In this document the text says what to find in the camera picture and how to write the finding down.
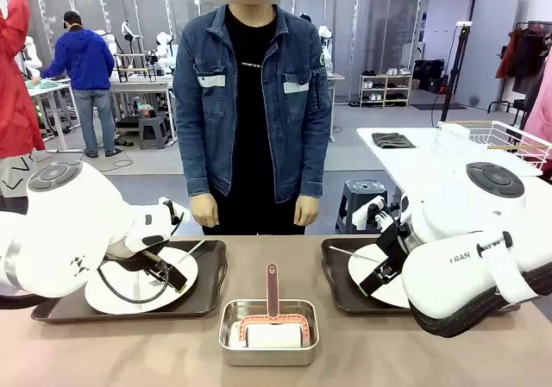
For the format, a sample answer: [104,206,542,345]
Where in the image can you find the white desk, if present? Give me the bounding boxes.
[25,78,83,153]
[110,76,179,147]

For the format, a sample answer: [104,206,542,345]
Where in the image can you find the green cloth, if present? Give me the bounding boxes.
[25,78,70,90]

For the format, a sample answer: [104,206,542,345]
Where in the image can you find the dark teal plastic stool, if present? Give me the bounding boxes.
[335,178,389,235]

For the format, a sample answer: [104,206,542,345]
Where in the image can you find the thin black cable loop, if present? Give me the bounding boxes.
[97,259,172,305]

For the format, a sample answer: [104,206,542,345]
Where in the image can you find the white side table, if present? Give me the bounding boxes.
[356,126,545,209]

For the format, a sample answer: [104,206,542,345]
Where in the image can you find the person in pink jacket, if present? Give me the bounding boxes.
[522,54,552,159]

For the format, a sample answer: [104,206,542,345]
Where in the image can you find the black bags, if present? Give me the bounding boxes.
[413,59,446,93]

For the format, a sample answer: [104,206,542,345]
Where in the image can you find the folded dark cloth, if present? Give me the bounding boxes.
[371,132,416,150]

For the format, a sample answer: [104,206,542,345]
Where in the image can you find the clear cutlery holder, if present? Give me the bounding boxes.
[434,124,471,158]

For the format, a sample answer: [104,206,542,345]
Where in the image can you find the black clothes rack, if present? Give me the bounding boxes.
[486,19,552,115]

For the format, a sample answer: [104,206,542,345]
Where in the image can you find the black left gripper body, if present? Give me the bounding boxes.
[141,247,174,282]

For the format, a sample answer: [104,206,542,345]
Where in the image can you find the pink lint roller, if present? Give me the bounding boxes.
[230,262,312,349]

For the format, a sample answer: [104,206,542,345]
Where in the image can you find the person's left hand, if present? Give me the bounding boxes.
[292,194,321,227]

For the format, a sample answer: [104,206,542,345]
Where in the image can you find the grey plastic stool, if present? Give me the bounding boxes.
[137,114,170,150]

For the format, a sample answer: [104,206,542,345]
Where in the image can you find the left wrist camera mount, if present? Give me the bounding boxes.
[158,196,191,235]

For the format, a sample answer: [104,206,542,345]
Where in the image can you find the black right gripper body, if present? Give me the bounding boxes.
[373,221,411,272]

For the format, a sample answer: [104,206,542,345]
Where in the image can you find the person in red jacket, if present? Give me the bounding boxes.
[0,0,47,209]

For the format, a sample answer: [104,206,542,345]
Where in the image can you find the capped person in blue hoodie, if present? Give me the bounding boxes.
[41,10,124,159]

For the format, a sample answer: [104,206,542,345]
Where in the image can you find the wooden shoe rack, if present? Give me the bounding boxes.
[359,73,414,108]

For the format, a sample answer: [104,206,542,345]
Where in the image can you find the person's left forearm denim sleeve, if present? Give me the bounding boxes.
[296,115,334,199]

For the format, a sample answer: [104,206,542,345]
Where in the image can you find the white dinner plate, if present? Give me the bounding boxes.
[84,245,199,316]
[348,243,413,309]

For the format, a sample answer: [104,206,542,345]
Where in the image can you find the dark hanging jacket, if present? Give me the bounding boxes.
[512,28,552,95]

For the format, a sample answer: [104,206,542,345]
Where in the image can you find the white wire dish rack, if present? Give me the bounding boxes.
[433,120,552,177]

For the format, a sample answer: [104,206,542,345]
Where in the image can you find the person in denim jacket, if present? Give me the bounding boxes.
[172,0,334,236]

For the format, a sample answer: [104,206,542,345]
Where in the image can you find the dark brown serving tray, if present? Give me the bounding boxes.
[320,235,523,317]
[30,239,229,324]

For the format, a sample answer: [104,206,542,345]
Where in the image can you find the black tripod stand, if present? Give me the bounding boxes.
[439,21,474,123]

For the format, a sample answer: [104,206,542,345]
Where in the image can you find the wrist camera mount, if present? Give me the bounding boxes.
[158,196,191,235]
[351,196,402,228]

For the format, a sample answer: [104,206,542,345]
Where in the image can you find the rectangular steel container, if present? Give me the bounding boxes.
[218,298,320,367]

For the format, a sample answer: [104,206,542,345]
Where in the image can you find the rust red hanging jacket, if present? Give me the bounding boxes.
[495,27,525,80]

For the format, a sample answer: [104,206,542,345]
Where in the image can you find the person's right hand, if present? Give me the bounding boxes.
[191,191,220,228]

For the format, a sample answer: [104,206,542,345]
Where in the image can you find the black corrugated cable sleeve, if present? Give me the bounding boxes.
[409,270,552,339]

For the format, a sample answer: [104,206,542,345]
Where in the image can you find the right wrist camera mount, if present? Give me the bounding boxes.
[351,196,402,228]

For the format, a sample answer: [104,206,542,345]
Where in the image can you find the person's right forearm denim sleeve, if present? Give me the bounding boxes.
[183,115,219,198]

